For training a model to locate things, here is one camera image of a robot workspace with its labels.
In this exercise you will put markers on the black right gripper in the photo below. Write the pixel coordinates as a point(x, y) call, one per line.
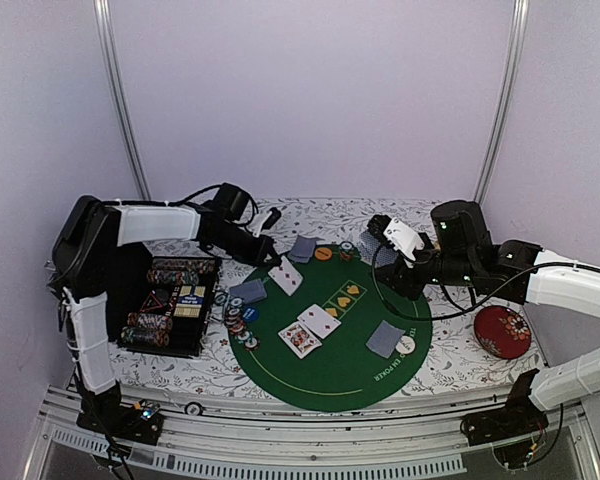
point(400, 281)

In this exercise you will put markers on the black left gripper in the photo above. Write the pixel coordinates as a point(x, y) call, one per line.
point(261, 254)

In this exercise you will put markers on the face-up three of diamonds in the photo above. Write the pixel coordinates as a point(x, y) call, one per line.
point(286, 276)

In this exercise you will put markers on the dealt blue card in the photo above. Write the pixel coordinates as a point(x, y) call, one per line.
point(249, 292)
point(303, 249)
point(384, 339)

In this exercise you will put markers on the orange big blind button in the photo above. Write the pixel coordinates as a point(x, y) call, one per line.
point(323, 253)

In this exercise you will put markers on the blue small blind button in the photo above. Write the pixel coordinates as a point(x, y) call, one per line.
point(250, 314)

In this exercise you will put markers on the blue playing card deck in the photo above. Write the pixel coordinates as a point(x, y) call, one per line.
point(368, 245)

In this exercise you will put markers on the white dealer button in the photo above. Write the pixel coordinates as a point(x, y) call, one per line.
point(406, 345)

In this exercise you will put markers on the stack of poker chips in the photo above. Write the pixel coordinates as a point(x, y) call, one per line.
point(346, 251)
point(241, 332)

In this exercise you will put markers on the face-up two of diamonds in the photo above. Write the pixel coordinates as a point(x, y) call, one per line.
point(318, 321)

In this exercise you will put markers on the face-up king card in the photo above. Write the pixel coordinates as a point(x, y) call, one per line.
point(299, 339)

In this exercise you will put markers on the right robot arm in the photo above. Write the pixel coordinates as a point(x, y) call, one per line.
point(463, 254)

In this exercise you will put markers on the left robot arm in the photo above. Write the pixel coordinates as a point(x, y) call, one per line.
point(84, 255)

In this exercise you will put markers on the boxed texas holdem cards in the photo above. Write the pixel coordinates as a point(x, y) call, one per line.
point(189, 301)

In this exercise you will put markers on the floral white tablecloth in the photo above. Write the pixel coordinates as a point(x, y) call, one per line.
point(455, 364)

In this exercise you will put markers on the round green poker mat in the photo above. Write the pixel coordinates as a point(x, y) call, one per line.
point(343, 373)

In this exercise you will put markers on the far chip row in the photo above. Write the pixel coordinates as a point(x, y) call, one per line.
point(179, 272)

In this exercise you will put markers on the chip row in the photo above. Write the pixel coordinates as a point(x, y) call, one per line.
point(179, 272)
point(149, 321)
point(146, 337)

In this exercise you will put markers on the red floral round pouch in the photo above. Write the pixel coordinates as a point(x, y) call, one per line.
point(502, 332)

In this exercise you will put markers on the black poker chip case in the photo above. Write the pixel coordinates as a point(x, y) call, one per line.
point(180, 320)

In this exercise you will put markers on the lower near chip row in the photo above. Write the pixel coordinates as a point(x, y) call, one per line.
point(146, 337)

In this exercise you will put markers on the upper near chip row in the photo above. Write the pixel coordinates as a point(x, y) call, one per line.
point(149, 321)

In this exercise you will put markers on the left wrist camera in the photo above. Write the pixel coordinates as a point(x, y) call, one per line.
point(263, 221)

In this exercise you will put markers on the front aluminium rail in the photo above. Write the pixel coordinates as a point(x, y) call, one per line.
point(237, 438)

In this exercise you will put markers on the fallen chip on rail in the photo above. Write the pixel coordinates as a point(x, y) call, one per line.
point(193, 409)

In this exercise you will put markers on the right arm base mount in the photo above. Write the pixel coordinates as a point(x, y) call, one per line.
point(518, 416)

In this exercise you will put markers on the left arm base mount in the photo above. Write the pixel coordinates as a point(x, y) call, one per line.
point(117, 420)

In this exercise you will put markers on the right aluminium frame post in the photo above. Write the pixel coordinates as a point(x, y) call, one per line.
point(514, 53)

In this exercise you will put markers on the aluminium frame post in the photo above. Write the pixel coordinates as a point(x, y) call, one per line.
point(106, 36)
point(514, 53)

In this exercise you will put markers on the left aluminium frame post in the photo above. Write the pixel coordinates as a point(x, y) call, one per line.
point(106, 36)

